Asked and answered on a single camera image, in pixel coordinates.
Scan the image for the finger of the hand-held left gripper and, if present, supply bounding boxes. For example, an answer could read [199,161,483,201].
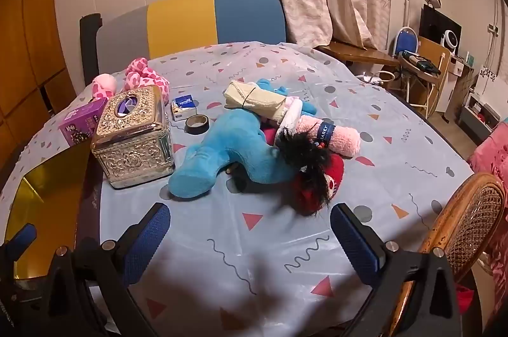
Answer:
[0,224,38,268]

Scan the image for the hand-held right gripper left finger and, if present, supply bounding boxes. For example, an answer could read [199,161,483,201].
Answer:
[40,202,172,337]

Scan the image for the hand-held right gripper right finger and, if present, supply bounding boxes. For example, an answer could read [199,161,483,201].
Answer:
[330,203,483,337]

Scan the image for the pink dishcloth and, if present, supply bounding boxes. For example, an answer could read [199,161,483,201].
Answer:
[296,117,362,157]

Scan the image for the large blue plush toy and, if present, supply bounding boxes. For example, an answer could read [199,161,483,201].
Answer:
[168,109,306,201]

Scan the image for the red plush toy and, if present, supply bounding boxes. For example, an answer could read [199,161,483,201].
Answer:
[291,155,345,216]

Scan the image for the silver ornate tissue box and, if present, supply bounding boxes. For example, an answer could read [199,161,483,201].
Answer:
[90,85,175,190]

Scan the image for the black hair wig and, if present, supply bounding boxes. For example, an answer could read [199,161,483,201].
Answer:
[274,131,338,211]

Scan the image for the rattan chair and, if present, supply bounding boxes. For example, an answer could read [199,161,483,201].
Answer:
[387,172,508,337]

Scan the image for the black tape roll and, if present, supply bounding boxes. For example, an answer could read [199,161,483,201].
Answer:
[184,114,210,135]

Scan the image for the purple cardboard box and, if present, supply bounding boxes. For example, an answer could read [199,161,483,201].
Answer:
[57,97,109,146]

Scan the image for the blue white tissue pack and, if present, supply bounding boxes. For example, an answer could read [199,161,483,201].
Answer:
[171,95,198,122]

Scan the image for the small blue plush toy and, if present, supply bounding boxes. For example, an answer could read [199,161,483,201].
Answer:
[254,78,320,116]

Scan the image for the pink bedding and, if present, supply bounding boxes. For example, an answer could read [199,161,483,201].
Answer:
[468,117,508,242]

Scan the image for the pink spotted plush toy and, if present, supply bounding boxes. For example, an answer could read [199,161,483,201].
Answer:
[90,57,170,100]

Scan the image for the beige rolled cloth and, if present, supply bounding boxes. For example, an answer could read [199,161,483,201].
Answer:
[223,80,288,119]

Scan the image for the grey storage box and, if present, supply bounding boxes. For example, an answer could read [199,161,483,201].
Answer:
[458,93,501,131]

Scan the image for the wooden desk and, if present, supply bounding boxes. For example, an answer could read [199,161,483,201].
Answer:
[317,41,401,68]

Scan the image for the wooden wardrobe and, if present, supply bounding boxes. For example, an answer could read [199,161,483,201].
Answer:
[0,0,78,163]

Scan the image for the blue white folding stool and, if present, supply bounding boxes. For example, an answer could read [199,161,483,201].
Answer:
[393,25,443,119]

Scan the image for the white cabinet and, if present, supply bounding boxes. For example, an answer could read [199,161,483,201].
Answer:
[474,63,508,111]

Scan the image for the wooden board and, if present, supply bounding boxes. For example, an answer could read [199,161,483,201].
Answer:
[417,36,451,111]

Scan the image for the white desk fan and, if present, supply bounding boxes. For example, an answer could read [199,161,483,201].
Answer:
[440,28,461,56]

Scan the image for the black monitor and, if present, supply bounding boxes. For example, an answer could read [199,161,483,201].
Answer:
[420,4,463,52]

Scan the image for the grey yellow blue chair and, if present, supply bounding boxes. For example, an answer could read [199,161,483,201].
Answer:
[79,0,287,86]

